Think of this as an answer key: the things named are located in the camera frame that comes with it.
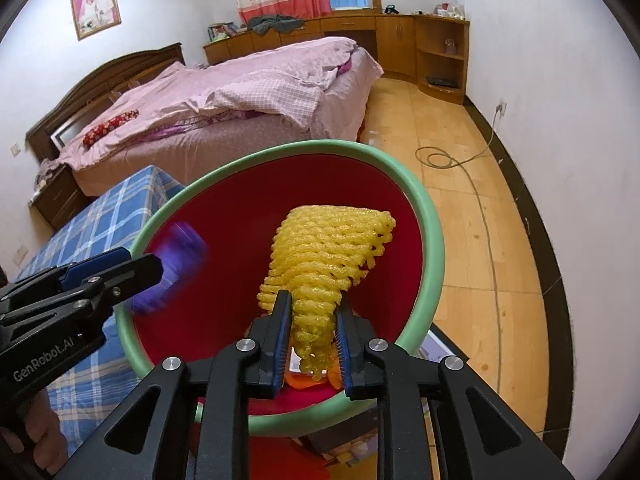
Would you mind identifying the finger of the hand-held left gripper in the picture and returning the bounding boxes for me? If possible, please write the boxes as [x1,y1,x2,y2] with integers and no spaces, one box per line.
[0,254,165,342]
[0,247,133,307]

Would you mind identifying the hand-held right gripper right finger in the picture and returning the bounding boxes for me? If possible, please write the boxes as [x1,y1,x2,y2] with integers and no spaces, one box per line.
[334,296,576,480]

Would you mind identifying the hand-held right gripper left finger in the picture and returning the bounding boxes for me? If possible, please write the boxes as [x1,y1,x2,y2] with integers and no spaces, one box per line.
[47,289,293,480]

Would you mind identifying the orange cardboard box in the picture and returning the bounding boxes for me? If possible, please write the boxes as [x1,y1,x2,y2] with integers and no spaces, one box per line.
[287,352,331,378]

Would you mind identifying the purple wrapper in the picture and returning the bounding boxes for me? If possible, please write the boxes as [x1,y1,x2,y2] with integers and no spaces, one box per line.
[131,222,211,316]

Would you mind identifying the red bucket with green rim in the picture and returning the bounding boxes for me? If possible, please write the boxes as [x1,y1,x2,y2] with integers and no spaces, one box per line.
[114,139,446,480]

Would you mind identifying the large yellow foam net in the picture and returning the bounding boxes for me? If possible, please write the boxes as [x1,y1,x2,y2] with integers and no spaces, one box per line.
[257,205,397,378]

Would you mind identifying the person's left hand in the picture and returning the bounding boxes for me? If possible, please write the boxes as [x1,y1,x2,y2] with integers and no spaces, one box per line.
[24,389,69,467]

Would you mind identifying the wooden nightstand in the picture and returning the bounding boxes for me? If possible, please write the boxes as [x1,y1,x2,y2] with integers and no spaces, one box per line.
[29,162,96,233]

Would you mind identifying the stack of magazines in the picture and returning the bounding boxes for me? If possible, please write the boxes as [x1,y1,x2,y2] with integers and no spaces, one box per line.
[300,322,472,480]

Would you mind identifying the pale cloth bundle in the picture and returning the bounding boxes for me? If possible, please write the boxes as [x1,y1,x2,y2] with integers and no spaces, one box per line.
[34,159,59,196]

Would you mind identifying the red floral pillow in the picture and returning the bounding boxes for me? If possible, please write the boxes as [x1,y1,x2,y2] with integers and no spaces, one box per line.
[81,110,140,148]

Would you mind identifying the wooden bed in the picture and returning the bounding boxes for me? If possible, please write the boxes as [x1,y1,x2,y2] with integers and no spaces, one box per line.
[25,36,385,198]

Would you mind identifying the pink checked quilt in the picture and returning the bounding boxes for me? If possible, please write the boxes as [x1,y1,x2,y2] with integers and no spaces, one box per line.
[57,36,385,171]

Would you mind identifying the row of books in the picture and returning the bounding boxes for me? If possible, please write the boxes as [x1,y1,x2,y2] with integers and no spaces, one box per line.
[207,22,246,42]

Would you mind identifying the grey clothes heap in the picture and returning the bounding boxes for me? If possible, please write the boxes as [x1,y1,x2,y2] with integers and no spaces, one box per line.
[247,14,304,36]

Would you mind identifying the wooden desk cabinet unit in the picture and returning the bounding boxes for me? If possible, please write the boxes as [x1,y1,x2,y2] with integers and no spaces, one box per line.
[202,12,471,106]

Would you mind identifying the clear containers on cabinet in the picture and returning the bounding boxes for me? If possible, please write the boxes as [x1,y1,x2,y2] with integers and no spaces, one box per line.
[434,0,466,20]

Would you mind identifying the framed wall photo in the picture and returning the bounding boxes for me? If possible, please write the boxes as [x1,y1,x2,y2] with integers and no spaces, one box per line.
[70,0,122,41]

